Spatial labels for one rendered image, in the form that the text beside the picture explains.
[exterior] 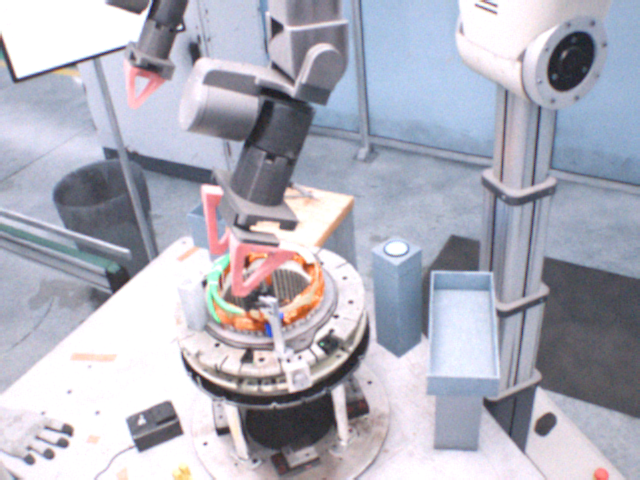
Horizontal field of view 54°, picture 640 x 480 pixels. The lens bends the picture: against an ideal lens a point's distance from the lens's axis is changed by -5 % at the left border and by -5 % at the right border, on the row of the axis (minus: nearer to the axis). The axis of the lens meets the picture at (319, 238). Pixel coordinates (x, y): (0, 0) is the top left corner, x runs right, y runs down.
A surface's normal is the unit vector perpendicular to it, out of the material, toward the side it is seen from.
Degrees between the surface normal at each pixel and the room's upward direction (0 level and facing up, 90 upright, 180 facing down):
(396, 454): 0
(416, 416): 0
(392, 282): 90
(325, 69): 90
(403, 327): 90
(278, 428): 0
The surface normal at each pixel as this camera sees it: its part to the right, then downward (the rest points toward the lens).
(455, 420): -0.16, 0.59
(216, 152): -0.50, 0.55
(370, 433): -0.09, -0.81
